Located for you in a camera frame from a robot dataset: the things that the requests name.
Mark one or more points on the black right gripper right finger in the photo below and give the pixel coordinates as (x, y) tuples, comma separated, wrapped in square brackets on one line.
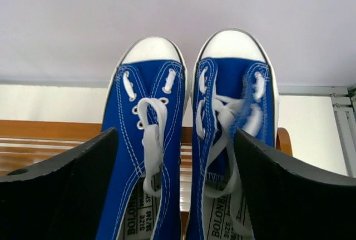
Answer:
[(290, 199)]

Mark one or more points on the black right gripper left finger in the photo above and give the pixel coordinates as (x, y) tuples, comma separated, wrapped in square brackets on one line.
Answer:
[(61, 197)]

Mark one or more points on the blue sneaker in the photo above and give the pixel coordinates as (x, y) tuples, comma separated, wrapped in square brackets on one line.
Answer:
[(146, 101), (233, 87)]

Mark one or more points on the wooden shoe shelf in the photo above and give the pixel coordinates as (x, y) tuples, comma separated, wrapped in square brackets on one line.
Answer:
[(24, 143)]

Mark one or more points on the aluminium corner frame post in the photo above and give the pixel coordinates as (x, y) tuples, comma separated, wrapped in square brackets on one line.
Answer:
[(317, 126)]

